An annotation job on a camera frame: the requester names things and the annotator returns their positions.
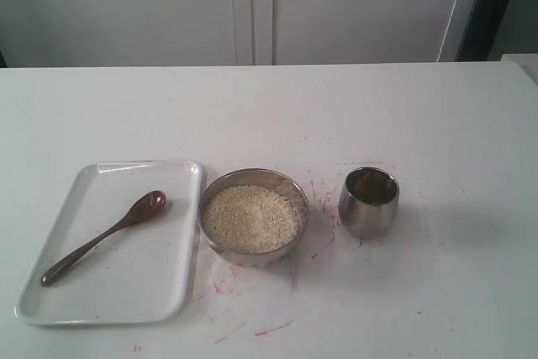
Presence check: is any steel bowl of rice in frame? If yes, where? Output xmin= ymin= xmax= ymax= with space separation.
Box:
xmin=198 ymin=168 xmax=309 ymax=267

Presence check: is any brown wooden spoon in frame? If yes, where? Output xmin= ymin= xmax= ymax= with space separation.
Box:
xmin=40 ymin=190 xmax=166 ymax=287

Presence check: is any white cabinet behind table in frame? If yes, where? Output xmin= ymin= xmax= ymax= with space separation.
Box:
xmin=1 ymin=0 xmax=476 ymax=67

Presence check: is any stainless steel cup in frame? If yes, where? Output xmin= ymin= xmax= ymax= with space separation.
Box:
xmin=338 ymin=166 xmax=400 ymax=240

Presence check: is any white rectangular plastic tray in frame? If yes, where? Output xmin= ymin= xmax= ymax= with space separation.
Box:
xmin=15 ymin=160 xmax=205 ymax=326

